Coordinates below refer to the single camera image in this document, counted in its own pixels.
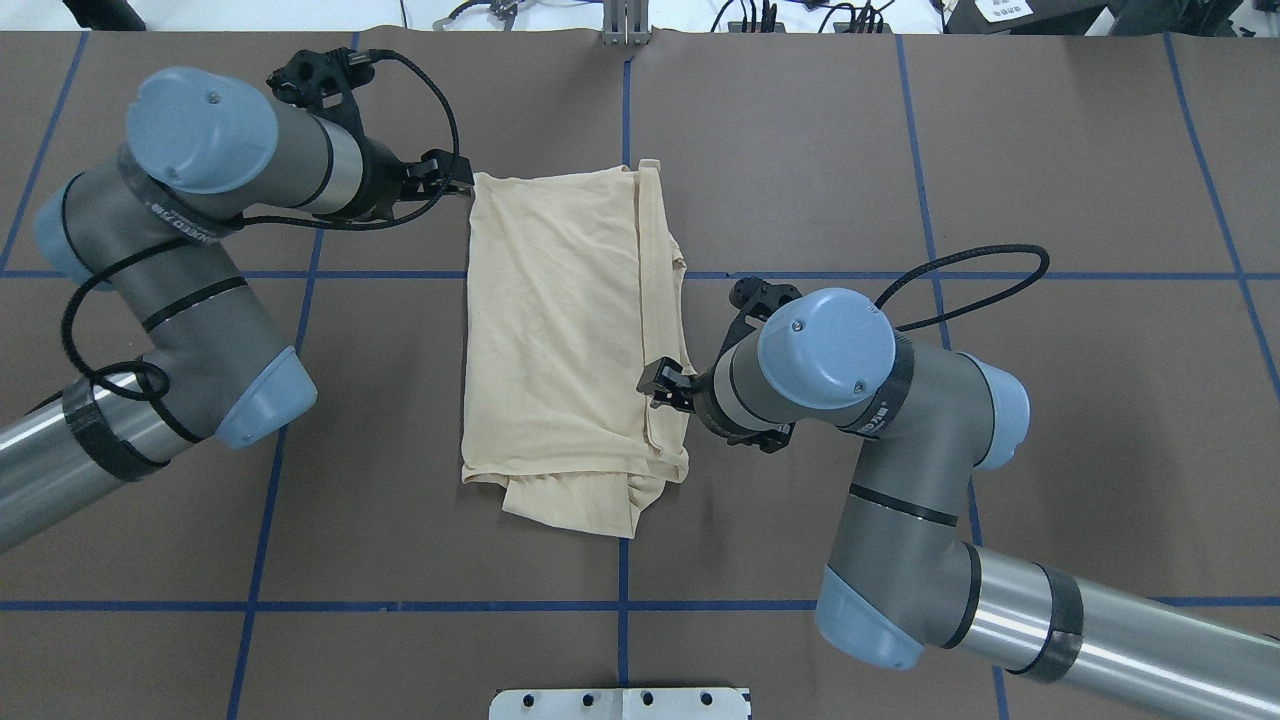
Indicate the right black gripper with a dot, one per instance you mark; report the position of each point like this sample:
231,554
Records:
708,401

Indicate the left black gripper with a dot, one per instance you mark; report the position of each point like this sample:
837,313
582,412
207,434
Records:
381,183

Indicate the beige long-sleeve printed shirt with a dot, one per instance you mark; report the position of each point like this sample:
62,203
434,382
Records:
573,285

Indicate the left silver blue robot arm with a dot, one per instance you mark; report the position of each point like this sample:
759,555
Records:
170,344

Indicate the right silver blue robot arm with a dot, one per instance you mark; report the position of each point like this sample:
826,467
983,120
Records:
899,578

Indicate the aluminium frame post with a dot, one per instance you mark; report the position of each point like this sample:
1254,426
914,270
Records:
626,23

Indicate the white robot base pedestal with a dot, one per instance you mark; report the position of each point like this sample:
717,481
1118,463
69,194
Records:
623,703

